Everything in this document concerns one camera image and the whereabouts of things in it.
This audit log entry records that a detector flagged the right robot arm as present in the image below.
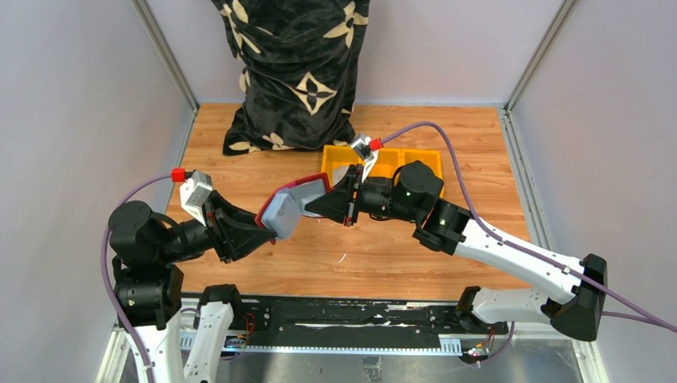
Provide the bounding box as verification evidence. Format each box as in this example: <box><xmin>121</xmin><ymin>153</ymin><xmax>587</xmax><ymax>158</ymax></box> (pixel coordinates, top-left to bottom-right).
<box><xmin>305</xmin><ymin>161</ymin><xmax>607</xmax><ymax>342</ymax></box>

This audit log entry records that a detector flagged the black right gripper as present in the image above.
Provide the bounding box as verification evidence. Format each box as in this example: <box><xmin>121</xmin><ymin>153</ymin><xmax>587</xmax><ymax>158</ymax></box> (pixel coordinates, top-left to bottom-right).
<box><xmin>305</xmin><ymin>164</ymin><xmax>422</xmax><ymax>228</ymax></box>

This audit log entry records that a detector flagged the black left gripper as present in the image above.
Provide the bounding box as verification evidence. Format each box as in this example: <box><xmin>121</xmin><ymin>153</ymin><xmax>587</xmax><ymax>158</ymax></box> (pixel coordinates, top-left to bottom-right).
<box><xmin>157</xmin><ymin>187</ymin><xmax>278</xmax><ymax>259</ymax></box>

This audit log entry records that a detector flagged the yellow three-compartment bin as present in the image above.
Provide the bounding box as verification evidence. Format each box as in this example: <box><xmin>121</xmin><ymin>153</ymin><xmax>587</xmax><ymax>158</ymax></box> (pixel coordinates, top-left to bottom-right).
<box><xmin>319</xmin><ymin>145</ymin><xmax>443</xmax><ymax>186</ymax></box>

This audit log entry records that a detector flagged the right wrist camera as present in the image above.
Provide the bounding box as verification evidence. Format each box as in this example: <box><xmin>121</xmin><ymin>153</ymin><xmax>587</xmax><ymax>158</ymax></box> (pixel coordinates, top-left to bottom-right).
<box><xmin>350</xmin><ymin>133</ymin><xmax>382</xmax><ymax>182</ymax></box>

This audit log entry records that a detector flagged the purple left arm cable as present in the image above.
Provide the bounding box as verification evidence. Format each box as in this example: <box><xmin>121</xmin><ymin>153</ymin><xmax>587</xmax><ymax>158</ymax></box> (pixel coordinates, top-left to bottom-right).
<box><xmin>100</xmin><ymin>168</ymin><xmax>188</xmax><ymax>383</ymax></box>

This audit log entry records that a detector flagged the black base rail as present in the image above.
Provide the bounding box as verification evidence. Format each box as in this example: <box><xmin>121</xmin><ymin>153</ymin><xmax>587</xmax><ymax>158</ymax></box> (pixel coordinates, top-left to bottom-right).
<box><xmin>224</xmin><ymin>295</ymin><xmax>509</xmax><ymax>356</ymax></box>

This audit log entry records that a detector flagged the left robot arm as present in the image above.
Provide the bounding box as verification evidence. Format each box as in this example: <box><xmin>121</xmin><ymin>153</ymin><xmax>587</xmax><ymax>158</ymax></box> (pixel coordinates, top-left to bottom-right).
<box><xmin>104</xmin><ymin>191</ymin><xmax>276</xmax><ymax>382</ymax></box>

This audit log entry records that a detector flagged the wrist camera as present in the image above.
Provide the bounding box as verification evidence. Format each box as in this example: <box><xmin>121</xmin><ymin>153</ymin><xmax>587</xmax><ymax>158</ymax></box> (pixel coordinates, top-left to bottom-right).
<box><xmin>180</xmin><ymin>171</ymin><xmax>213</xmax><ymax>227</ymax></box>
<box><xmin>350</xmin><ymin>133</ymin><xmax>382</xmax><ymax>182</ymax></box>

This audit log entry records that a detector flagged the red leather card holder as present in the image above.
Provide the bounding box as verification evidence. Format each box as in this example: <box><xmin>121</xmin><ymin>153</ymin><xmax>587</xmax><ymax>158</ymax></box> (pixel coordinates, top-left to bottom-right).
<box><xmin>255</xmin><ymin>172</ymin><xmax>331</xmax><ymax>240</ymax></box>

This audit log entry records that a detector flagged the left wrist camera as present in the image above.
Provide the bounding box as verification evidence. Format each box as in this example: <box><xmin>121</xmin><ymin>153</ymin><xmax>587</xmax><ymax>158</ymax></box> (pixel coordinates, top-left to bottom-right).
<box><xmin>180</xmin><ymin>171</ymin><xmax>213</xmax><ymax>227</ymax></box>

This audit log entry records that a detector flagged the black floral blanket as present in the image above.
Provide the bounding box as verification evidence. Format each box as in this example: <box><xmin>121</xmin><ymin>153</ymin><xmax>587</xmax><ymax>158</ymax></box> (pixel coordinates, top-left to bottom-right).
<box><xmin>213</xmin><ymin>0</ymin><xmax>370</xmax><ymax>156</ymax></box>

